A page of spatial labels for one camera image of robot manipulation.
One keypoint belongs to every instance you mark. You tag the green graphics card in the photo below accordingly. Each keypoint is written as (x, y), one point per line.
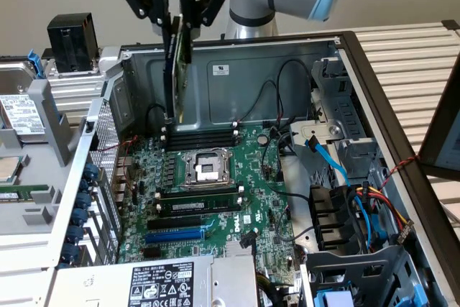
(179, 80)

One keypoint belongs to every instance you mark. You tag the white case sticker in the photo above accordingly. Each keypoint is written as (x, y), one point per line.
(221, 69)

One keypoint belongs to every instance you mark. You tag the black plastic box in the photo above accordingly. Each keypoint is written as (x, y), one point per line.
(72, 41)

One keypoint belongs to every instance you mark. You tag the open PC case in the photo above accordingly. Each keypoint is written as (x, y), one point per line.
(248, 98)

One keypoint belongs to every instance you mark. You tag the black RAM slot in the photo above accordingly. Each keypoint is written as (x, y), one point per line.
(201, 136)
(201, 145)
(201, 141)
(197, 192)
(201, 131)

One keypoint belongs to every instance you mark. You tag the coin cell battery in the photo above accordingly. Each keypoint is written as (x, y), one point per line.
(262, 139)

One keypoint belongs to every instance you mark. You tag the hard disk with white label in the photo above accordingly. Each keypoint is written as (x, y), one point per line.
(18, 116)

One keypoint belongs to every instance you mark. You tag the CPU socket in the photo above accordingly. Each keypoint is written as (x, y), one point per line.
(206, 168)

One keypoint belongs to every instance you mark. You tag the grey metal disk bay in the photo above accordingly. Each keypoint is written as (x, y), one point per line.
(345, 113)

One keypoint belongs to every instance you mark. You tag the blue slot retention clip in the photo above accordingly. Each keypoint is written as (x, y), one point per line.
(85, 185)
(76, 233)
(92, 172)
(70, 252)
(79, 217)
(83, 201)

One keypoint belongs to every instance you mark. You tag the green Dell motherboard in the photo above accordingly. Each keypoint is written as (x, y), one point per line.
(251, 184)

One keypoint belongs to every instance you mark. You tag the installed RAM stick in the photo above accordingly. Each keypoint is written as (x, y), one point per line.
(199, 205)

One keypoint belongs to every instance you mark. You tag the silver CPU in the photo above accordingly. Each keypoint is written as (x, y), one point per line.
(9, 170)

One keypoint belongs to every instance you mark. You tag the spare green RAM stick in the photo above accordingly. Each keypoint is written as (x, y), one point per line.
(21, 189)

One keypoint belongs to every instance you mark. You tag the black table end cap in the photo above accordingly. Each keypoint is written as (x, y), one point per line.
(451, 24)

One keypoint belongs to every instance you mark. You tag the blue expansion slot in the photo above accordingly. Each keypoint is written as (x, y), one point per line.
(174, 237)

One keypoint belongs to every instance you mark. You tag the grey parts rack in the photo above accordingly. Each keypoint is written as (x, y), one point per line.
(36, 213)

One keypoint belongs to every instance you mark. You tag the black plastic fan shroud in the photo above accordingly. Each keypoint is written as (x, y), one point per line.
(330, 217)

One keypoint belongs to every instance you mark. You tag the silver chipset heatsink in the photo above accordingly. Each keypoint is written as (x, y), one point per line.
(239, 249)

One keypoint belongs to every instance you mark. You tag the black framed monitor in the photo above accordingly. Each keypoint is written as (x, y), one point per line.
(442, 134)

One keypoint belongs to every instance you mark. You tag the short black expansion slot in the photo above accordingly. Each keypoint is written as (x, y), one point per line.
(152, 253)

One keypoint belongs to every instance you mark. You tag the silver power supply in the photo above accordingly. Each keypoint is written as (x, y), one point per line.
(161, 285)

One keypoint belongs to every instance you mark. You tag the blue grey plastic bay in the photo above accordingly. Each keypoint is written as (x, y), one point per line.
(359, 264)

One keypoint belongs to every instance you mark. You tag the blue drive carrier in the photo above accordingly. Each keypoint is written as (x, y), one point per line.
(334, 300)

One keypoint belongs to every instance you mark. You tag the blue disk rail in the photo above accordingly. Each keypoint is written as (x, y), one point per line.
(34, 64)

